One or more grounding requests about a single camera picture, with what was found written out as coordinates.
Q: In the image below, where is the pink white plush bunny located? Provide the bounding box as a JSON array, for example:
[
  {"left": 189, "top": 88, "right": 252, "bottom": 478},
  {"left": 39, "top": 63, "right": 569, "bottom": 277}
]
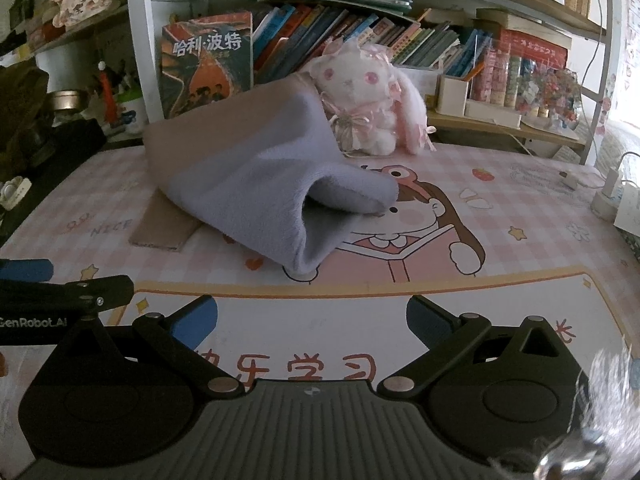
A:
[{"left": 298, "top": 39, "right": 436, "bottom": 156}]

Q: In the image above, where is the white pen holder box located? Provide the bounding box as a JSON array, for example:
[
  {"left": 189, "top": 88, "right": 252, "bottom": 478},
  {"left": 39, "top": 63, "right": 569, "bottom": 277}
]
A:
[{"left": 436, "top": 75, "right": 469, "bottom": 117}]

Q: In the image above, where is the brown and lilac sweater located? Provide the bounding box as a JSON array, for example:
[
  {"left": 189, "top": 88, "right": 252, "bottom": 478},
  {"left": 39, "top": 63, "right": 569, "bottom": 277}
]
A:
[{"left": 129, "top": 76, "right": 399, "bottom": 274}]

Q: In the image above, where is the row of upright books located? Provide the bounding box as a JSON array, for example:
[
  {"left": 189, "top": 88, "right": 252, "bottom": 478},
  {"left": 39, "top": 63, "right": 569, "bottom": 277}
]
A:
[{"left": 253, "top": 0, "right": 494, "bottom": 84}]

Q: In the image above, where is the white power strip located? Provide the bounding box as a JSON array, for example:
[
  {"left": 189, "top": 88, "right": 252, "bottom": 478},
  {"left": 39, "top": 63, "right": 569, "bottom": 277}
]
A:
[{"left": 590, "top": 167, "right": 629, "bottom": 223}]

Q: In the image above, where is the white wooden bookshelf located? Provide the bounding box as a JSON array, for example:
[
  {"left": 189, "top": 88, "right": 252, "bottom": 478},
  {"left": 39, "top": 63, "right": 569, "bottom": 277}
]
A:
[{"left": 128, "top": 0, "right": 620, "bottom": 122}]

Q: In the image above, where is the red box of books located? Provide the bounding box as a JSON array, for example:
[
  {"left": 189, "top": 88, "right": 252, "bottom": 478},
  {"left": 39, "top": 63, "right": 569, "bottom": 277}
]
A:
[{"left": 494, "top": 28, "right": 568, "bottom": 68}]

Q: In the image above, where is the Harry Potter book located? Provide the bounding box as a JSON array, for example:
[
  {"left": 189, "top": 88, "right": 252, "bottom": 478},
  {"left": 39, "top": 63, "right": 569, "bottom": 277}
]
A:
[{"left": 160, "top": 11, "right": 254, "bottom": 118}]

